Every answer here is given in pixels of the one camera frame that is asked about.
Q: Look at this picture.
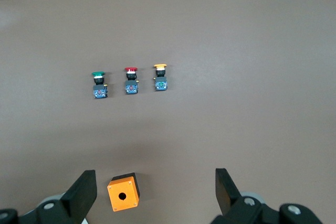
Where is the red mushroom push button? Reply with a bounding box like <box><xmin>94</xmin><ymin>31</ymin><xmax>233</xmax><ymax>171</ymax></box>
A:
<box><xmin>123</xmin><ymin>67</ymin><xmax>139</xmax><ymax>95</ymax></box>

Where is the yellow mushroom push button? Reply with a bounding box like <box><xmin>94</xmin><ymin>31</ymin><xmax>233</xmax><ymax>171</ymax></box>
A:
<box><xmin>152</xmin><ymin>63</ymin><xmax>169</xmax><ymax>92</ymax></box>

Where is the orange push button box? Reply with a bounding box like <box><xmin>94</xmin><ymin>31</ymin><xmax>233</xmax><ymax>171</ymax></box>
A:
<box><xmin>107</xmin><ymin>172</ymin><xmax>141</xmax><ymax>212</ymax></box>

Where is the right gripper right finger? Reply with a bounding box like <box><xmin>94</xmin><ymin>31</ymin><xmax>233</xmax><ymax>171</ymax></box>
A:
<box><xmin>211</xmin><ymin>167</ymin><xmax>324</xmax><ymax>224</ymax></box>

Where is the green mushroom push button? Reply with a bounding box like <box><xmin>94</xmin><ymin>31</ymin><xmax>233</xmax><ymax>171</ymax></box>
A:
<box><xmin>90</xmin><ymin>70</ymin><xmax>109</xmax><ymax>100</ymax></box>

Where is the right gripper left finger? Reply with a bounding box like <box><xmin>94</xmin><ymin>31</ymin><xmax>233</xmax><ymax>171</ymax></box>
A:
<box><xmin>0</xmin><ymin>169</ymin><xmax>97</xmax><ymax>224</ymax></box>

